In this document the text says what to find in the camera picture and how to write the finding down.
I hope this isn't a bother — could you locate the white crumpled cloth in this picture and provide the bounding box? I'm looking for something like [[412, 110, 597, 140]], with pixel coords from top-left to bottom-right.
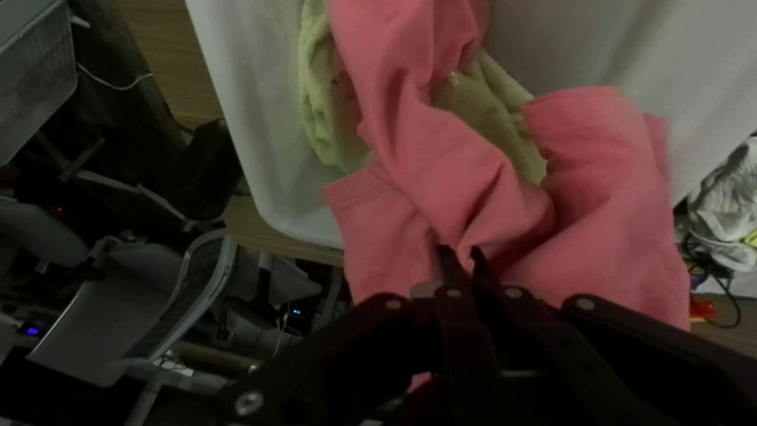
[[674, 133, 757, 274]]

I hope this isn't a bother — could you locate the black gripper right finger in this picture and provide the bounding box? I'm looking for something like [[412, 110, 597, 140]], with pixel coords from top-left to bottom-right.
[[468, 244, 757, 426]]

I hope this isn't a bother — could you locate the yellow-green cloth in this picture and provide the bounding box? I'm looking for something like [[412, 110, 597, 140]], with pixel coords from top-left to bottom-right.
[[295, 0, 551, 188]]

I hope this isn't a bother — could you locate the grey mesh office chair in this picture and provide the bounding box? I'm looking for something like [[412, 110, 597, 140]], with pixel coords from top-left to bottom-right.
[[0, 191, 352, 426]]

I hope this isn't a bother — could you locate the white plastic bin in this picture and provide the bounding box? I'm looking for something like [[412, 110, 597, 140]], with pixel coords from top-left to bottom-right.
[[185, 0, 757, 250]]

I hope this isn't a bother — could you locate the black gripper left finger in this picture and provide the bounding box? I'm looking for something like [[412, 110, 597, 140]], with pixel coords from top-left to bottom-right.
[[222, 244, 506, 426]]

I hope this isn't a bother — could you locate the pink cloth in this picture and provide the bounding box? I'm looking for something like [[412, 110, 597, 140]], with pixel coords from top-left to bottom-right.
[[322, 0, 696, 333]]

